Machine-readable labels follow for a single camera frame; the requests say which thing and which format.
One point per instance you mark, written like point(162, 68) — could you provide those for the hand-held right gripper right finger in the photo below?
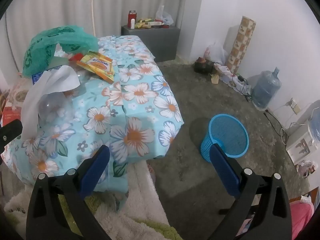
point(225, 170)

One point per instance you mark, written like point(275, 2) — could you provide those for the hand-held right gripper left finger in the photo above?
point(96, 170)

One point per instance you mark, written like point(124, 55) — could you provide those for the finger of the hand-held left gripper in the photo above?
point(11, 131)

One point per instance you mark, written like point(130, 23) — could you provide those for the blue plastic basket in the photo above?
point(227, 130)

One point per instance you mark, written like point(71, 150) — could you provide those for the clear plastic bottle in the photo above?
point(53, 107)

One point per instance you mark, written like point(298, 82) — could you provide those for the white tissue paper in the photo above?
point(57, 80)

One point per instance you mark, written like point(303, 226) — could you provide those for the red packet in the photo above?
point(75, 57)

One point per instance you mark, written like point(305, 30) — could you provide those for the yellow snack packet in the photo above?
point(100, 65)

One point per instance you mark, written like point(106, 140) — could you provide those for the green plastic bag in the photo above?
point(62, 36)

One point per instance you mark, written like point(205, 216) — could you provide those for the red printed box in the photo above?
point(11, 110)

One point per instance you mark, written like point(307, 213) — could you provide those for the blue printed wrapper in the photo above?
point(37, 77)

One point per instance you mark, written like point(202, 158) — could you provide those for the white water dispenser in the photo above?
point(298, 140)

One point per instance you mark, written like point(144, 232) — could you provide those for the blue water jug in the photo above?
point(265, 90)
point(315, 120)

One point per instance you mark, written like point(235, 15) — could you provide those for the pink cloth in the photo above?
point(301, 220)

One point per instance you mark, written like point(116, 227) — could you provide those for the tan cardboard piece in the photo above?
point(215, 78)

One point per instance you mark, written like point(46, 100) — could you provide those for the black charger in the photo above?
point(240, 78)

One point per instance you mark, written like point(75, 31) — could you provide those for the printed floor cloth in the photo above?
point(226, 73)

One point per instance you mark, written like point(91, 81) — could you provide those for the dark box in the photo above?
point(203, 66)

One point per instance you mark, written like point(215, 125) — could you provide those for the white plastic bag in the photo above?
point(163, 15)
point(217, 52)

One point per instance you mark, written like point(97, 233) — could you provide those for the white curtain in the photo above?
point(62, 5)

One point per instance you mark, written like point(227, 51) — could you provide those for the grey cabinet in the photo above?
point(155, 42)

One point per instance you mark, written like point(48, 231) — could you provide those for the heap of yellow packets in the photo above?
point(145, 23)

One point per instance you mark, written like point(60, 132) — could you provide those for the red bottle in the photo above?
point(132, 16)

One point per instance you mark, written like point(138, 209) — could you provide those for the wall outlet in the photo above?
point(295, 106)

